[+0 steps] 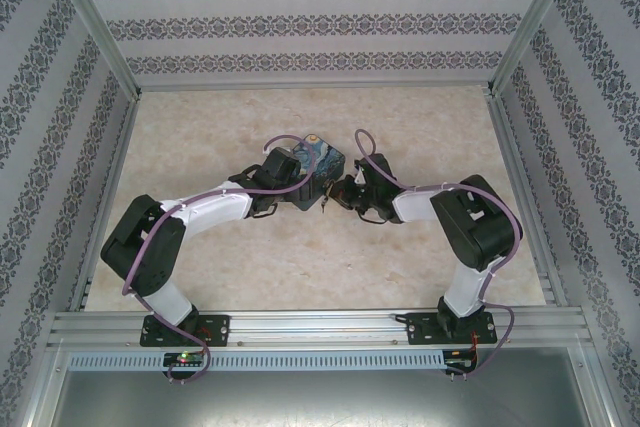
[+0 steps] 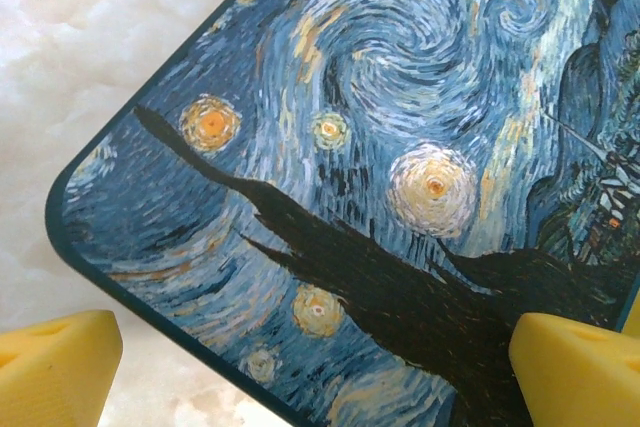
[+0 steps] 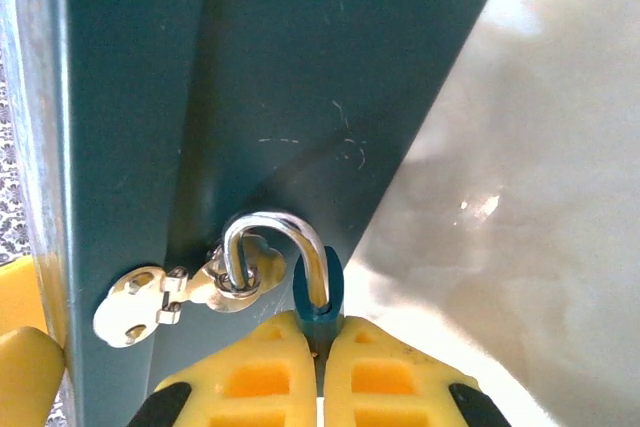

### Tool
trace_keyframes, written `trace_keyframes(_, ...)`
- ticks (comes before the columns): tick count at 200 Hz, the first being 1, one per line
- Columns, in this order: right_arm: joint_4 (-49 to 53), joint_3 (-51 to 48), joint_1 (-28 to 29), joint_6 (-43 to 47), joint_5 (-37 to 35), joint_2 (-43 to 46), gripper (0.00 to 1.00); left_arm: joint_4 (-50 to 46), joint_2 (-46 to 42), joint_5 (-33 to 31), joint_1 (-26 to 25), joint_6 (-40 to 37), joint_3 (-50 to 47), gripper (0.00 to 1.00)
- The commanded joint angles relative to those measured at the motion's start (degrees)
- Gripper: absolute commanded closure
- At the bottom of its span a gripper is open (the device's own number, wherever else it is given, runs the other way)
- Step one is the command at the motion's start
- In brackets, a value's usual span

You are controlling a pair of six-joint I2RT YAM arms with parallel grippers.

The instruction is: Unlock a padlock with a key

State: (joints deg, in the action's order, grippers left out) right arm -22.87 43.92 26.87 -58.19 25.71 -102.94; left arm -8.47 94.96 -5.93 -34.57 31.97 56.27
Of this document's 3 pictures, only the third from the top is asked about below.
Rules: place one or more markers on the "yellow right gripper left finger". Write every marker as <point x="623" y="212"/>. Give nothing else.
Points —
<point x="260" y="382"/>

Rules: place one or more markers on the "teal starry night tin box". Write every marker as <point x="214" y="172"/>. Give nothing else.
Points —
<point x="300" y="47"/>

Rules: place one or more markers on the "small teal padlock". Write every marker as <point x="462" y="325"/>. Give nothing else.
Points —
<point x="303" y="292"/>

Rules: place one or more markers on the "silver hasp latch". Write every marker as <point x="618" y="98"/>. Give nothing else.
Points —
<point x="130" y="307"/>

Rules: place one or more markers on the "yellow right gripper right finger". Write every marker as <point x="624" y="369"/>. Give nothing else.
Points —
<point x="380" y="377"/>

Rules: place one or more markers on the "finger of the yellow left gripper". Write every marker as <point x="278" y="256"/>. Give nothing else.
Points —
<point x="17" y="297"/>
<point x="27" y="382"/>

